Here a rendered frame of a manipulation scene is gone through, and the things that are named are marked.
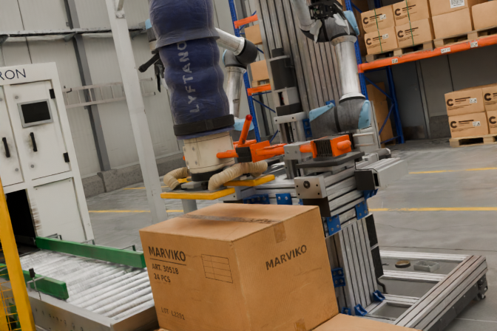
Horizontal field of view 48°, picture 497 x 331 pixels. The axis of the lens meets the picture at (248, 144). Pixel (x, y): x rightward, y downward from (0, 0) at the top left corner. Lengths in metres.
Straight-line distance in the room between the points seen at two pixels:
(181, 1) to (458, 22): 7.53
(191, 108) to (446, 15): 7.62
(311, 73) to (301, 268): 1.06
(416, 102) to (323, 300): 9.12
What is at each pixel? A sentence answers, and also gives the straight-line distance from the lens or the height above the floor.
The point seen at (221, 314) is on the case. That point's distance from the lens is 1.92.
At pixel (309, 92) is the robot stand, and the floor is 1.34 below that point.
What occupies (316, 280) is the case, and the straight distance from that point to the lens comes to 2.00.
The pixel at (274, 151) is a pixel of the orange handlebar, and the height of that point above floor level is 1.18.
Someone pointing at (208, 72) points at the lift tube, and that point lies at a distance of 1.96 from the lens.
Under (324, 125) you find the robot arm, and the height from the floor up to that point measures 1.19.
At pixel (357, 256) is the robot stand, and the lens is 2.88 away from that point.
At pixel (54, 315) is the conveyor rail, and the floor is 0.53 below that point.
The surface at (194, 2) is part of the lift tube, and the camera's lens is 1.98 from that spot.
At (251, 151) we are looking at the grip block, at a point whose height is 1.19.
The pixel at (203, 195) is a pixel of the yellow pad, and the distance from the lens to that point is 1.89.
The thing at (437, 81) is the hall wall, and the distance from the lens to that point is 10.83.
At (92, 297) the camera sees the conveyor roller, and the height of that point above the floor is 0.54.
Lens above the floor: 1.35
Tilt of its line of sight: 4 degrees down
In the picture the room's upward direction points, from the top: 11 degrees counter-clockwise
